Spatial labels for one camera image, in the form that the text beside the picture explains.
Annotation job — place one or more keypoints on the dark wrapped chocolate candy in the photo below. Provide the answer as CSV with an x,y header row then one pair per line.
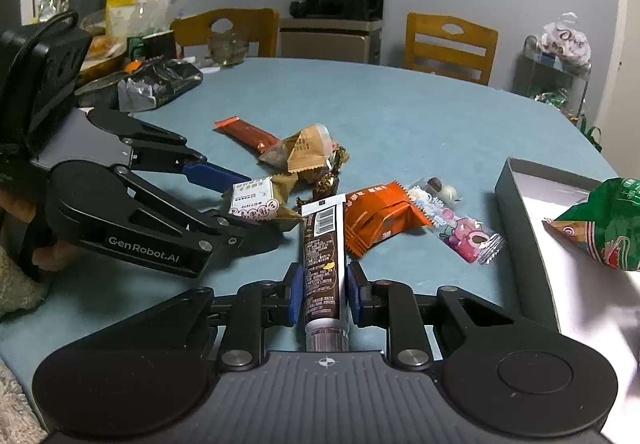
x,y
328,182

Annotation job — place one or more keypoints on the orange square snack packet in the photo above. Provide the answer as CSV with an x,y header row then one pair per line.
x,y
376,213

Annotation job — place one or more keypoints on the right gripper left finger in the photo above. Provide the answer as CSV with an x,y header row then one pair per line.
x,y
256,307

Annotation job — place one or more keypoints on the green snack bag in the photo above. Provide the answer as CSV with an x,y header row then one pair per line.
x,y
606,224

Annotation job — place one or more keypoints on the green tote bag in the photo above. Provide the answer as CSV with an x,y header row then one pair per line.
x,y
592,133

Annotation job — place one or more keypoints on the wooden chair at back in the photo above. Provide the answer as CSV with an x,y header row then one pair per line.
x,y
450,46

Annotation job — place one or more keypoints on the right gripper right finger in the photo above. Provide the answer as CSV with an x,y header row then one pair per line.
x,y
394,307

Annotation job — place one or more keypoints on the wooden chair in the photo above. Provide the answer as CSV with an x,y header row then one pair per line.
x,y
256,25
450,46

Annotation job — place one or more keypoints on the white brown pastry packet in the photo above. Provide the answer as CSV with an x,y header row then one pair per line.
x,y
265,200

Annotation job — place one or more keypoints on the black water dispenser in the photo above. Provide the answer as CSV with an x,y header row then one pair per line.
x,y
338,30

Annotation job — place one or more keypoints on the grey open cardboard box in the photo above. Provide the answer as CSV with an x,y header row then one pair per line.
x,y
561,287

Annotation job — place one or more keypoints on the metal trolley shelf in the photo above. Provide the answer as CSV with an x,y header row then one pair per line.
x,y
552,80

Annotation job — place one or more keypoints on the orange snack bar wrapper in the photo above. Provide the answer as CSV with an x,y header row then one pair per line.
x,y
247,134

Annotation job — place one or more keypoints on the white plastic shopping bag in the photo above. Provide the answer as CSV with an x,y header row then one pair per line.
x,y
562,39

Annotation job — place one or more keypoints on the brown chocolate tube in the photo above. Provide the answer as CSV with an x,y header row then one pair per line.
x,y
324,260

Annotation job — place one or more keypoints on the wooden chair at left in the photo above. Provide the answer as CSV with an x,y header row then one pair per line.
x,y
256,25

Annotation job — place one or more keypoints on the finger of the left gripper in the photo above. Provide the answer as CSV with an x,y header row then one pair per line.
x,y
210,176
253,236

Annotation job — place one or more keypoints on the black foil snack bag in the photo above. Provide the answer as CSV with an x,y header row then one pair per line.
x,y
157,83

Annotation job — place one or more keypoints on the brown paper pastry packet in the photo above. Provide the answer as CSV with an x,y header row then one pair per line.
x,y
306,153

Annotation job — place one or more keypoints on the clear pink candy packet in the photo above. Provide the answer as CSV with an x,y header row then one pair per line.
x,y
468,237

